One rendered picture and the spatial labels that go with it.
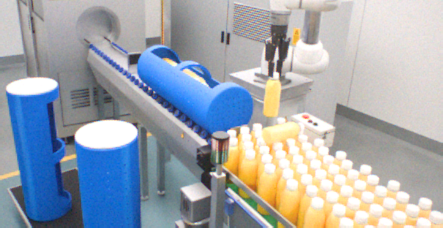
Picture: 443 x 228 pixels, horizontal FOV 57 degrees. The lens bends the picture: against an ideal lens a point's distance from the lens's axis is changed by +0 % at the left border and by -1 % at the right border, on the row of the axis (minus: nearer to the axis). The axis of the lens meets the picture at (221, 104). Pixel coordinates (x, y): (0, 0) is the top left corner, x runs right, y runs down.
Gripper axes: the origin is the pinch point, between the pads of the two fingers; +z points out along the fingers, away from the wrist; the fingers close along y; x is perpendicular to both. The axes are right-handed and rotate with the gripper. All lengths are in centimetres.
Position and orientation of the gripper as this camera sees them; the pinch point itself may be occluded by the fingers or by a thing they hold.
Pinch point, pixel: (274, 69)
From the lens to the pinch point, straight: 183.7
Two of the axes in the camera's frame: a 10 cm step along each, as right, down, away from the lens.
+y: -8.4, 1.7, -5.2
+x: 5.4, 3.5, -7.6
